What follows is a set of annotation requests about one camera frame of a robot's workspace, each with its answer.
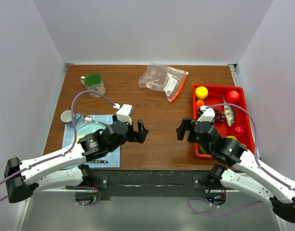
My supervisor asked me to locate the purple grape bunch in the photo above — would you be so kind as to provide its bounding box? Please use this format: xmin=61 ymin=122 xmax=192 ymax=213
xmin=197 ymin=108 xmax=226 ymax=125

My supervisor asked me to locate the orange peach fruit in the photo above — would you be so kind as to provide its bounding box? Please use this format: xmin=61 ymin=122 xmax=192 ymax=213
xmin=196 ymin=100 xmax=205 ymax=108

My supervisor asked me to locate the yellow star fruit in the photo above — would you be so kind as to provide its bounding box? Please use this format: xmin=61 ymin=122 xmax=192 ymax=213
xmin=226 ymin=135 xmax=238 ymax=141

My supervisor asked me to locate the yellow green mango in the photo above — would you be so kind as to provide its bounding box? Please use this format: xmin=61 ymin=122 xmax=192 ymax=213
xmin=195 ymin=86 xmax=209 ymax=100

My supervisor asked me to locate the clear zip top bag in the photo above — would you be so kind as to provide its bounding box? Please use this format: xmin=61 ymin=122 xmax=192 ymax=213
xmin=138 ymin=63 xmax=189 ymax=103

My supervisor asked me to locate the red pomegranate fruit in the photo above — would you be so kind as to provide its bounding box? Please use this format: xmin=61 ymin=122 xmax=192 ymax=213
xmin=230 ymin=124 xmax=245 ymax=138

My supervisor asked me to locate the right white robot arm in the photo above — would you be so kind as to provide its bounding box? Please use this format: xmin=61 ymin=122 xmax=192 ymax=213
xmin=176 ymin=118 xmax=295 ymax=223

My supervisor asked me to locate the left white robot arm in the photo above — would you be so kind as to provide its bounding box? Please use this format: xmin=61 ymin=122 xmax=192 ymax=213
xmin=4 ymin=115 xmax=148 ymax=203

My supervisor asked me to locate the blue placemat cloth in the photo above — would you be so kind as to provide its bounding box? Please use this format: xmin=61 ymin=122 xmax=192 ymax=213
xmin=62 ymin=115 xmax=121 ymax=168

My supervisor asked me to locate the red plastic tray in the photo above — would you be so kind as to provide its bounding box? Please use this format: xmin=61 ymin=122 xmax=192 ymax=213
xmin=192 ymin=84 xmax=255 ymax=152

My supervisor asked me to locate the grey toy fish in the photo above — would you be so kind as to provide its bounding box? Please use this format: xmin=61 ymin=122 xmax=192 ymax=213
xmin=221 ymin=95 xmax=235 ymax=127

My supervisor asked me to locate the cream ceramic plate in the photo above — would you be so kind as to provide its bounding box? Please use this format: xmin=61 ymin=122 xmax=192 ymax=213
xmin=76 ymin=123 xmax=106 ymax=141

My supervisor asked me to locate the metal spoon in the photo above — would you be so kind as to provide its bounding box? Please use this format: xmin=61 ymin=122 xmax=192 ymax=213
xmin=82 ymin=115 xmax=107 ymax=126

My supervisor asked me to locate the blue grey small cup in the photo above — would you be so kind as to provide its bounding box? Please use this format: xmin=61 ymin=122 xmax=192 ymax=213
xmin=72 ymin=113 xmax=82 ymax=126

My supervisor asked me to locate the red apple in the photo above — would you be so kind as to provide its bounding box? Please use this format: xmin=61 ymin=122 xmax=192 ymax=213
xmin=224 ymin=90 xmax=240 ymax=104

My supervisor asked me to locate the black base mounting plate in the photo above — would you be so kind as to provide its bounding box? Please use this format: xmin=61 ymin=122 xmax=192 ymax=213
xmin=75 ymin=169 xmax=227 ymax=202

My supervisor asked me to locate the small white cup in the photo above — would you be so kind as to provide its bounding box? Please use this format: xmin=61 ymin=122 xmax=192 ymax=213
xmin=60 ymin=110 xmax=72 ymax=124

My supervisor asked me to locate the green floral mug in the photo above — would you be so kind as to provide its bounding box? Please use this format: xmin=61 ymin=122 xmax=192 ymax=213
xmin=80 ymin=73 xmax=105 ymax=98

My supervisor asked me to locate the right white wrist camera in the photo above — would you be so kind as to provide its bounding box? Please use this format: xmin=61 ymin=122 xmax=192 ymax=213
xmin=197 ymin=105 xmax=215 ymax=123

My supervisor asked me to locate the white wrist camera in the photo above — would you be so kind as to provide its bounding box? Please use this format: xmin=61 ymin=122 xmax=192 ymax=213
xmin=197 ymin=105 xmax=215 ymax=123
xmin=116 ymin=104 xmax=134 ymax=124

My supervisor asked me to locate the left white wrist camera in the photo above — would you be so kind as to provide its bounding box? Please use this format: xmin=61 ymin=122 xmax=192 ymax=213
xmin=116 ymin=104 xmax=134 ymax=124

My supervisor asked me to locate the black handled knife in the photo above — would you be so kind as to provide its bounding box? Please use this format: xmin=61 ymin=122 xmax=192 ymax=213
xmin=92 ymin=160 xmax=108 ymax=164

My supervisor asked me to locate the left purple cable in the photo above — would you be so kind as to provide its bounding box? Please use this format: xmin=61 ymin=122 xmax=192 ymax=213
xmin=0 ymin=90 xmax=117 ymax=205

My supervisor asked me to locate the purple cable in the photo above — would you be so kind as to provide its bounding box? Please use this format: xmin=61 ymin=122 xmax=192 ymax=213
xmin=187 ymin=104 xmax=295 ymax=217
xmin=0 ymin=90 xmax=117 ymax=205

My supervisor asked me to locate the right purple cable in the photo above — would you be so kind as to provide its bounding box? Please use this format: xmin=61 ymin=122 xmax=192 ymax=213
xmin=187 ymin=104 xmax=295 ymax=217

